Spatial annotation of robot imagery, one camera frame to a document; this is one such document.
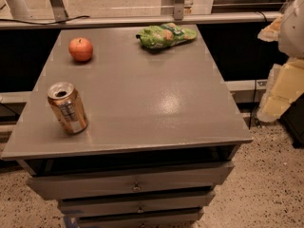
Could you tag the bottom grey drawer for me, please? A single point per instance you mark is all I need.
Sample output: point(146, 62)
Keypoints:
point(141, 220)

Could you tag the green chip bag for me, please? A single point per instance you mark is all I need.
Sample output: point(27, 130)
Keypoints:
point(165, 36)

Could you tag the white pipe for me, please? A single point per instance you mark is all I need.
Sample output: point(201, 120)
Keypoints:
point(18, 9)

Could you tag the grey drawer cabinet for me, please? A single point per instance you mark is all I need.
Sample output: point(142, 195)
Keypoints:
point(144, 109)

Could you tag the grey drawer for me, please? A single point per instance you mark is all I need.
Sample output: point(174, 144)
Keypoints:
point(131, 181)
point(141, 220)
point(136, 203)

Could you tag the top grey drawer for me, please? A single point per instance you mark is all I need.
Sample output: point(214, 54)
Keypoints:
point(131, 181)

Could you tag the middle grey drawer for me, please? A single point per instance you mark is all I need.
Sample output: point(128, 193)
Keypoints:
point(136, 203)

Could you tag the orange soda can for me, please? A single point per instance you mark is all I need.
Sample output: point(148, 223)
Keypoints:
point(66, 104)

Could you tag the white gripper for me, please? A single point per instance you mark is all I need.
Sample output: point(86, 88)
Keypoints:
point(294, 32)

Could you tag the red apple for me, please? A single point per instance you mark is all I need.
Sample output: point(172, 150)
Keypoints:
point(80, 49)

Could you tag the middle metal bracket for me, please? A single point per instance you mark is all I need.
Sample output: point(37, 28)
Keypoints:
point(178, 9)

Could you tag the metal bracket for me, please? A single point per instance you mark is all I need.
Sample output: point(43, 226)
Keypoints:
point(178, 9)
point(59, 10)

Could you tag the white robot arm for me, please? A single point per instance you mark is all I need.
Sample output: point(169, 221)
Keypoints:
point(291, 36)

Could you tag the left metal bracket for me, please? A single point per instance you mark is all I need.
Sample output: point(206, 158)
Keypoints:
point(59, 10)

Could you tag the grey metal rail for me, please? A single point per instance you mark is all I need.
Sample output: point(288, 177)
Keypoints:
point(83, 22)

